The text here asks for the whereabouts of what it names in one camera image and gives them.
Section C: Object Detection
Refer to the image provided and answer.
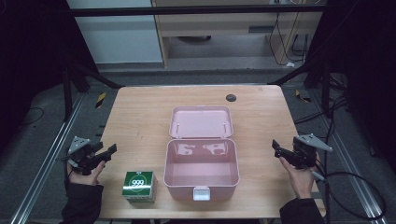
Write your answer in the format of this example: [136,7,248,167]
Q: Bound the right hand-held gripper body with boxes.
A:
[290,133,333,171]

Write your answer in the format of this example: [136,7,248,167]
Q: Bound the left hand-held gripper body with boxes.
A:
[66,135,101,175]

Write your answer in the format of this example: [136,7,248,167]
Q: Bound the green and white medicine box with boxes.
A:
[120,170,159,203]

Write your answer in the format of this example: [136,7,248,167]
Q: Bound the pink plastic storage box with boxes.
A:
[163,105,241,202]

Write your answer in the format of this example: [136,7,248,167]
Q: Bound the person's left hand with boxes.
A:
[66,160,106,187]

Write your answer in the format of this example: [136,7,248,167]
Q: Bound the person's right hand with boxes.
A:
[278,156,322,200]

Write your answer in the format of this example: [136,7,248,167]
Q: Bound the yellow and black tape strip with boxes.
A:
[94,91,107,109]
[294,89,312,104]

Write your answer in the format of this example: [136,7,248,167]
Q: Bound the white cabinet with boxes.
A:
[65,0,164,65]

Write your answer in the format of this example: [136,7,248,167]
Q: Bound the light wooden desk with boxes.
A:
[151,0,326,69]

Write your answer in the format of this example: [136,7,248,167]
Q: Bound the silver cable plug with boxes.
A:
[311,170,328,183]

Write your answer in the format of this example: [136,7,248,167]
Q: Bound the aluminium floor rail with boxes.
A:
[9,92,88,224]
[309,89,390,224]

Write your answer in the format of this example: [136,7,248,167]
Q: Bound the black floor cables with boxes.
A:
[293,73,351,141]

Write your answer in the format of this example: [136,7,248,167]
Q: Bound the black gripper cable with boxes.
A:
[321,170,388,220]

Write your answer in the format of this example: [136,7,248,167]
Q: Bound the thin black floor cable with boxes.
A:
[18,106,45,129]

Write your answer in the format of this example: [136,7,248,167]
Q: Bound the black frame strut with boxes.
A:
[62,60,124,122]
[268,59,332,119]

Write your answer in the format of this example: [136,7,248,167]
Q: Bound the black hanging cables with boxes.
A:
[268,12,311,67]

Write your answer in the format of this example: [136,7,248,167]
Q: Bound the black horizontal frame bar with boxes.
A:
[68,4,329,18]

